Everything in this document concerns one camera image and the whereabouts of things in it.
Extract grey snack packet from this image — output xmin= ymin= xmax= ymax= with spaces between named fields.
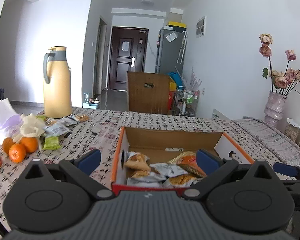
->
xmin=150 ymin=163 xmax=188 ymax=178

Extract triangular brown snack packet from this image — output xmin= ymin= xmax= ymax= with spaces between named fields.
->
xmin=124 ymin=152 xmax=151 ymax=171

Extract white cracker snack packet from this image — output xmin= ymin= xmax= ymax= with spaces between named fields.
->
xmin=126 ymin=171 xmax=167 ymax=188

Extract large orange snack bag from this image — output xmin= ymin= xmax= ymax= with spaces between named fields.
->
xmin=168 ymin=151 xmax=206 ymax=178

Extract green snack packet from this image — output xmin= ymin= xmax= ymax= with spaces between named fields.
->
xmin=43 ymin=136 xmax=61 ymax=150

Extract calligraphy print tablecloth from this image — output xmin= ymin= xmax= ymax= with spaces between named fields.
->
xmin=0 ymin=106 xmax=300 ymax=230

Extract grey snack packets pile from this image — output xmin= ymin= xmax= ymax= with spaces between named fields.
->
xmin=43 ymin=114 xmax=90 ymax=137

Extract right orange tangerine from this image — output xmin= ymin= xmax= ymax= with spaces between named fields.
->
xmin=20 ymin=137 xmax=38 ymax=154

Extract orange tangerine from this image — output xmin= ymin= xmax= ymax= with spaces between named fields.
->
xmin=8 ymin=144 xmax=27 ymax=163
xmin=2 ymin=137 xmax=14 ymax=155
xmin=20 ymin=137 xmax=38 ymax=154

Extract white crumpled plastic bag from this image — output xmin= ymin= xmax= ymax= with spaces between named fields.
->
xmin=12 ymin=113 xmax=45 ymax=150

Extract front orange tangerine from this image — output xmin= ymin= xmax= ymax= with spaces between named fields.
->
xmin=8 ymin=144 xmax=27 ymax=163

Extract red cardboard box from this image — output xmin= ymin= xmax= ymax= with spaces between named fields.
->
xmin=110 ymin=127 xmax=254 ymax=195

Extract left orange tangerine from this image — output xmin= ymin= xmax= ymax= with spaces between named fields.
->
xmin=2 ymin=137 xmax=14 ymax=155

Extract yellow thermos jug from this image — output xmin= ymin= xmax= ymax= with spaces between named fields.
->
xmin=43 ymin=46 xmax=72 ymax=119

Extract pink ceramic vase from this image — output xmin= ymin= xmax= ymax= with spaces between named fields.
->
xmin=264 ymin=91 xmax=287 ymax=128

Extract wooden chair back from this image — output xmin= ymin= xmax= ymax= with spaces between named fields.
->
xmin=127 ymin=72 xmax=170 ymax=115

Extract dried pink roses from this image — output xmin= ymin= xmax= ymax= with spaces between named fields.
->
xmin=258 ymin=33 xmax=300 ymax=97

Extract dark brown entrance door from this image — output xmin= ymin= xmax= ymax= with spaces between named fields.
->
xmin=108 ymin=27 xmax=148 ymax=90

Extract grey refrigerator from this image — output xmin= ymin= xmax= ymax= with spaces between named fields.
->
xmin=155 ymin=26 xmax=187 ymax=74

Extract yellow box on refrigerator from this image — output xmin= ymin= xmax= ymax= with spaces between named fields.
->
xmin=167 ymin=21 xmax=186 ymax=28

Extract wire storage rack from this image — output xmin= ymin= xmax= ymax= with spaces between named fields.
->
xmin=172 ymin=86 xmax=199 ymax=117

